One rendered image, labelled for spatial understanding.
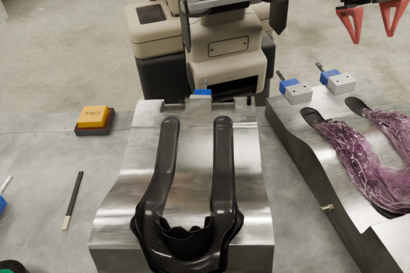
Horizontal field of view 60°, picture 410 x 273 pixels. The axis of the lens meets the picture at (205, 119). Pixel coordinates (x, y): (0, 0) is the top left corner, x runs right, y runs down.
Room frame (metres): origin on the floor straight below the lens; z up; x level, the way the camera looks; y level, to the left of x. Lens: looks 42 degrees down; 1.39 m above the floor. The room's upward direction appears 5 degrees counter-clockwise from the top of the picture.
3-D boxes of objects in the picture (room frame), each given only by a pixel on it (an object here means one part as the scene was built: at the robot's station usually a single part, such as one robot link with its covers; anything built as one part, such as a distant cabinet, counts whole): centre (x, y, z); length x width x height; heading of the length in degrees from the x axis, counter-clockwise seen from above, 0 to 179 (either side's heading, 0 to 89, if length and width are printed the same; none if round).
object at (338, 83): (0.70, -0.31, 0.86); 0.13 x 0.05 x 0.05; 12
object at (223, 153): (0.39, 0.03, 0.92); 0.35 x 0.16 x 0.09; 175
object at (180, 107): (0.60, 0.07, 0.87); 0.05 x 0.05 x 0.04; 85
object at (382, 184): (0.43, -0.32, 0.90); 0.26 x 0.18 x 0.08; 12
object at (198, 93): (0.71, 0.00, 0.83); 0.13 x 0.05 x 0.05; 169
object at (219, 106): (0.59, -0.04, 0.87); 0.05 x 0.05 x 0.04; 85
